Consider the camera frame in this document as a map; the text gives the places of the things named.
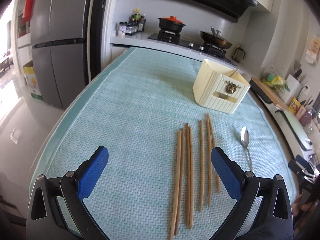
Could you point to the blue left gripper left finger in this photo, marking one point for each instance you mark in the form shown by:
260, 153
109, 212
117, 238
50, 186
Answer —
89, 172

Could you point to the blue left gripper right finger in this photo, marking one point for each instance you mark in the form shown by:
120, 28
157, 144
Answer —
229, 172

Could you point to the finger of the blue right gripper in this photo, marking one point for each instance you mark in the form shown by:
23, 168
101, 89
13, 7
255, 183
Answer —
299, 159

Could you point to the wooden chopstick eight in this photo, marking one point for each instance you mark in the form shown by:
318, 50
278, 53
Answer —
218, 181

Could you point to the large steel spoon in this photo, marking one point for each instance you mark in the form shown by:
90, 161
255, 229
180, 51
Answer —
244, 137

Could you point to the wooden chopstick six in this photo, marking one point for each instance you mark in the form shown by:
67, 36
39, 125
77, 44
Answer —
201, 166

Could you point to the wooden chopstick two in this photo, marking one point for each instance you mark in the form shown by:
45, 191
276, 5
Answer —
176, 188

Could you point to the wooden chopstick three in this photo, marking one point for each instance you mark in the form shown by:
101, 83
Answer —
180, 182

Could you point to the wooden chopstick seven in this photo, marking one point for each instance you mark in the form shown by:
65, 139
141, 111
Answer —
210, 173

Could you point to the wooden chopstick four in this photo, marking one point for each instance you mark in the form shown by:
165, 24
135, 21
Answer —
188, 175

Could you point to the person right hand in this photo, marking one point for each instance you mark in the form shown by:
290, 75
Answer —
305, 207

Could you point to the green cutting board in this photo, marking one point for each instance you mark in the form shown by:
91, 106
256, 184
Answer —
297, 129

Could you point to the purple soap bottle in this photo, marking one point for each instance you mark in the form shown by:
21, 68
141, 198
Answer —
306, 117

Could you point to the yellow snack packet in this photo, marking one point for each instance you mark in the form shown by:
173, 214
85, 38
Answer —
294, 106

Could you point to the wooden cutting board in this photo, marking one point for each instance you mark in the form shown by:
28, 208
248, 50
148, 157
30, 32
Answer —
266, 94

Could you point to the light blue woven table mat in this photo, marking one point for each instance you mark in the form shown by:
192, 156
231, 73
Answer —
135, 108

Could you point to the white knife block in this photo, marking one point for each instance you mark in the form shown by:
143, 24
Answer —
291, 88

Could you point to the yellow green cloth bag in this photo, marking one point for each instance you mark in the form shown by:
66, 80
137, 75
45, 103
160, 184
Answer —
276, 83

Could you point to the cream utensil holder box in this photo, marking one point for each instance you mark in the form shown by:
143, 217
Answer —
214, 89

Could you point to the dark glass jug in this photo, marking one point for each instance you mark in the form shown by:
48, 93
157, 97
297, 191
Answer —
238, 54

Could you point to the yellow cardboard box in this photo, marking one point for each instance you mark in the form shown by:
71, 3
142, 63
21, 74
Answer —
30, 77

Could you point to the black gas cooktop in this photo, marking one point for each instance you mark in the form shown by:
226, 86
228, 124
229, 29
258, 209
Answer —
204, 48

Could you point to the black wok with glass lid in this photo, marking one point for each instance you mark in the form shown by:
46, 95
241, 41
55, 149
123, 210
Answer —
215, 39

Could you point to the grey double door refrigerator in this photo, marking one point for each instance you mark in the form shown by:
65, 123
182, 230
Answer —
58, 33

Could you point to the white spice jar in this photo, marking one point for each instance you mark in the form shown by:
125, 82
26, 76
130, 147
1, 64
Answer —
121, 29

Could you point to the black pot with red lid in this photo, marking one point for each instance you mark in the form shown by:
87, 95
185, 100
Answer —
171, 24

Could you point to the sauce bottles group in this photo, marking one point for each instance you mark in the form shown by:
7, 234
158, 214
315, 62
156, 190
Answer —
138, 18

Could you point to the red hanging decoration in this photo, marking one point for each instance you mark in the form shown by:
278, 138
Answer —
27, 13

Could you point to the hanging wall calendar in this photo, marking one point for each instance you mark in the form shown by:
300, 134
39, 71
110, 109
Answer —
312, 52

